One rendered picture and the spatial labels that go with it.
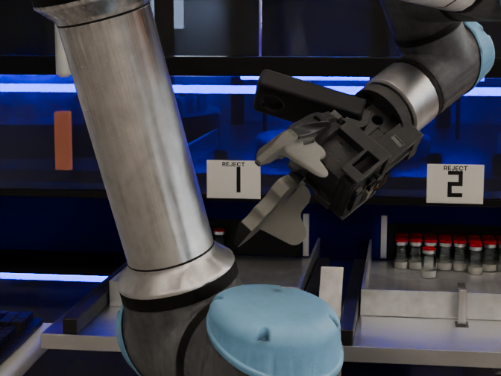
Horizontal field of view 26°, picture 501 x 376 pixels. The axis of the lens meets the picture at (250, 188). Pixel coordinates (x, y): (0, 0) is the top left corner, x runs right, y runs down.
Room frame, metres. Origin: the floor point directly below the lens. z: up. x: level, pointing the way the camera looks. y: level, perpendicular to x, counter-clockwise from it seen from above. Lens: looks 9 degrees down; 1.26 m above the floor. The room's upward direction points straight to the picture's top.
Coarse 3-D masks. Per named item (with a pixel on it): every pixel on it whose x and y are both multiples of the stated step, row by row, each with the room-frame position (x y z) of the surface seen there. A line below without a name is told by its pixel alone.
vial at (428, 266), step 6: (426, 252) 1.59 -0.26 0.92; (432, 252) 1.59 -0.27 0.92; (426, 258) 1.59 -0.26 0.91; (432, 258) 1.59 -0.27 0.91; (426, 264) 1.59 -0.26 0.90; (432, 264) 1.59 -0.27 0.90; (426, 270) 1.59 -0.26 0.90; (432, 270) 1.59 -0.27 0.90; (426, 276) 1.59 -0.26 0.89; (432, 276) 1.59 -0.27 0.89
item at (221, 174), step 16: (208, 160) 1.68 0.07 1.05; (224, 160) 1.68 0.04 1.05; (240, 160) 1.67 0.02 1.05; (208, 176) 1.68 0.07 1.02; (224, 176) 1.68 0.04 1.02; (256, 176) 1.67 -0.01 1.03; (208, 192) 1.68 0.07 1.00; (224, 192) 1.68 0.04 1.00; (240, 192) 1.67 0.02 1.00; (256, 192) 1.67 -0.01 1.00
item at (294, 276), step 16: (240, 256) 1.75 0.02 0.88; (256, 256) 1.75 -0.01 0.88; (240, 272) 1.63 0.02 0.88; (256, 272) 1.63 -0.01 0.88; (272, 272) 1.63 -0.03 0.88; (288, 272) 1.63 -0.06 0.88; (304, 272) 1.49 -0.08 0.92; (112, 288) 1.44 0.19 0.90; (288, 288) 1.40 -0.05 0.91; (304, 288) 1.46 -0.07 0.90; (112, 304) 1.44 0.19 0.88
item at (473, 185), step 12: (432, 168) 1.63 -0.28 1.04; (444, 168) 1.63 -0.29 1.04; (456, 168) 1.63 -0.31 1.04; (468, 168) 1.62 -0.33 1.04; (480, 168) 1.62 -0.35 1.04; (432, 180) 1.63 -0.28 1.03; (444, 180) 1.63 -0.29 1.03; (456, 180) 1.63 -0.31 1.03; (468, 180) 1.62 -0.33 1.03; (480, 180) 1.62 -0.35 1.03; (432, 192) 1.63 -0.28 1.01; (444, 192) 1.63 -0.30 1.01; (456, 192) 1.63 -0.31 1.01; (468, 192) 1.62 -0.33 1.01; (480, 192) 1.62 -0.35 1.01
